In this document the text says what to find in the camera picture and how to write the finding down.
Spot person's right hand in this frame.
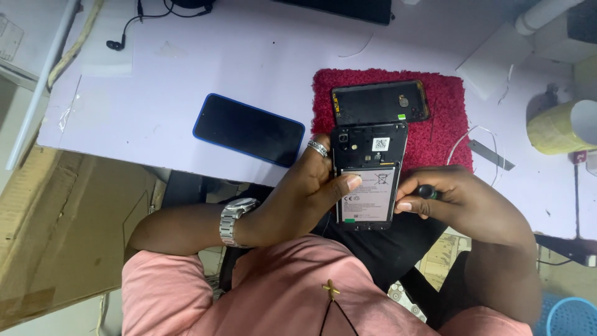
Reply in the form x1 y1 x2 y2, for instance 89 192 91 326
394 166 507 243

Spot person's left hand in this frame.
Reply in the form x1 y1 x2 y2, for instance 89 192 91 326
236 134 363 248

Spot black smartphone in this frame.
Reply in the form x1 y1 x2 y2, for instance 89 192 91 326
330 122 409 231

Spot grey metal strip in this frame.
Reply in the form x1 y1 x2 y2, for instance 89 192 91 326
467 139 516 171

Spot silver wristwatch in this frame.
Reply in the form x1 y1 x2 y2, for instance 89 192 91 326
219 198 260 248

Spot black trousers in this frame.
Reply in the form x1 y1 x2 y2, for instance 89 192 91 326
219 187 472 327

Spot red fluffy mat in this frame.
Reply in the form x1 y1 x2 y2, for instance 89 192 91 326
311 68 474 175

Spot blue-edged smartphone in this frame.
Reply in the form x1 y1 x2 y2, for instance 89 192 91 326
192 93 306 169

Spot gold cross pendant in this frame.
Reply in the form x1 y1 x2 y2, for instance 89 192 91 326
321 279 341 301

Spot pink shirt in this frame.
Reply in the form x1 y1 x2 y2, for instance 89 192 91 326
121 235 535 336

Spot black phone back cover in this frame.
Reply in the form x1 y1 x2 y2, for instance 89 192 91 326
331 80 431 127

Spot yellow tape roll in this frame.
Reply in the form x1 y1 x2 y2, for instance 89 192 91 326
526 99 597 156

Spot white paper sheet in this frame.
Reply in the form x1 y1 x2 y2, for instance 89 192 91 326
456 21 537 101

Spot blue plastic basket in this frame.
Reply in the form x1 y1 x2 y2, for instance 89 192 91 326
532 292 597 336

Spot black keyboard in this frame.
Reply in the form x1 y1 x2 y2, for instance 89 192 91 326
273 0 396 26

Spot white pipe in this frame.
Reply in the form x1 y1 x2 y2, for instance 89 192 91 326
514 0 586 36

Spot brown cardboard box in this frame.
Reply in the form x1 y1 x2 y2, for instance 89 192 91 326
0 145 161 332

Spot white bar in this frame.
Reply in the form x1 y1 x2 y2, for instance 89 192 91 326
6 0 81 171

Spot silver ring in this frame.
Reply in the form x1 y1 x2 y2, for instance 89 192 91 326
307 139 329 158

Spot thin white wire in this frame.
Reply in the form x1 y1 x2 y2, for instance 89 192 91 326
446 125 507 187

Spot black earphones cable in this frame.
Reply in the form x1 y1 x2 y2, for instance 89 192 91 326
106 0 215 51

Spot beige rope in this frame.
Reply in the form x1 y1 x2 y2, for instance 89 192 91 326
47 0 105 89

